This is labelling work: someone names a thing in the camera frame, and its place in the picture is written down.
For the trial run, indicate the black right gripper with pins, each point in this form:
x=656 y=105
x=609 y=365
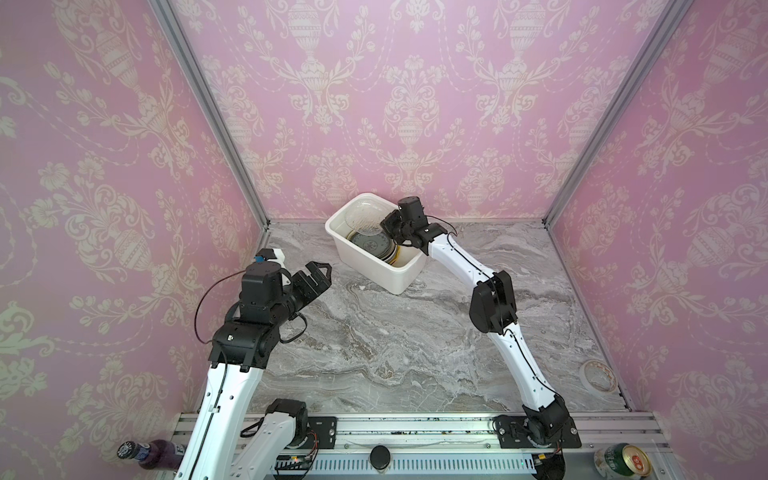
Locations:
x=394 y=223

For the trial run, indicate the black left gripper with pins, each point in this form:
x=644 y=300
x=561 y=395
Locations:
x=323 y=281

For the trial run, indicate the cream plate with plant drawing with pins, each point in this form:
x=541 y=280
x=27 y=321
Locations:
x=393 y=258

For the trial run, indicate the large clear glass plate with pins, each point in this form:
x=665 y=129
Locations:
x=364 y=216

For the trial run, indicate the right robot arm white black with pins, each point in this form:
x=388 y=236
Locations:
x=492 y=311

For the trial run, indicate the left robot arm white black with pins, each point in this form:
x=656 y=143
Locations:
x=270 y=296

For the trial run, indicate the white plastic bin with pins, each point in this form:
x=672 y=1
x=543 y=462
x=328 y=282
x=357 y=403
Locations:
x=378 y=258

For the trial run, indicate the black round knob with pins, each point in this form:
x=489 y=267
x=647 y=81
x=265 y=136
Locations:
x=380 y=458

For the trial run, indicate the purple drink bottle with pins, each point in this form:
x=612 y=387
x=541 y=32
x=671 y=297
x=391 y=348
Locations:
x=154 y=455

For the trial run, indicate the green beer can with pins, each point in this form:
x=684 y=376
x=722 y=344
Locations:
x=622 y=461

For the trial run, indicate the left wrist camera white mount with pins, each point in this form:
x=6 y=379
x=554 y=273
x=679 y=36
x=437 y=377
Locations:
x=275 y=255

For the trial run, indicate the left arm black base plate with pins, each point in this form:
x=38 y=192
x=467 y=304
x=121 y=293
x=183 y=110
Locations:
x=315 y=432

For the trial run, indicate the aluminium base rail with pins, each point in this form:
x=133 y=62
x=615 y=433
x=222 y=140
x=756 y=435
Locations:
x=464 y=446

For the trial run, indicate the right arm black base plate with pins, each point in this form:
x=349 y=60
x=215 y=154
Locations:
x=512 y=433

